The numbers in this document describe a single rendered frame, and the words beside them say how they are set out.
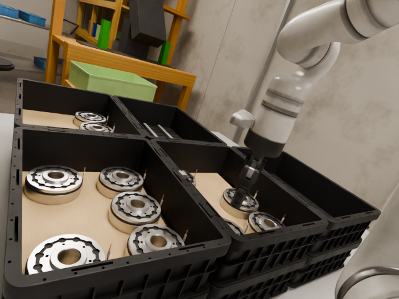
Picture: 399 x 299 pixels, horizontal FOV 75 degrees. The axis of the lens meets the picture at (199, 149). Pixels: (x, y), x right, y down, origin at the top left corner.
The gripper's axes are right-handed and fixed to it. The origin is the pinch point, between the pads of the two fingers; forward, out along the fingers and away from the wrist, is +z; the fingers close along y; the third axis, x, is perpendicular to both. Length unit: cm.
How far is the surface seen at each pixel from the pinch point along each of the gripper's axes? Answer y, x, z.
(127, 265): -28.6, 8.5, 1.2
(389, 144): 162, -79, -9
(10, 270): -36.1, 17.3, 1.3
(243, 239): -12.8, -3.6, 1.0
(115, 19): 273, 246, -25
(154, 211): -7.6, 14.4, 8.3
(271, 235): -7.5, -8.0, 1.0
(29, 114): 11, 72, 12
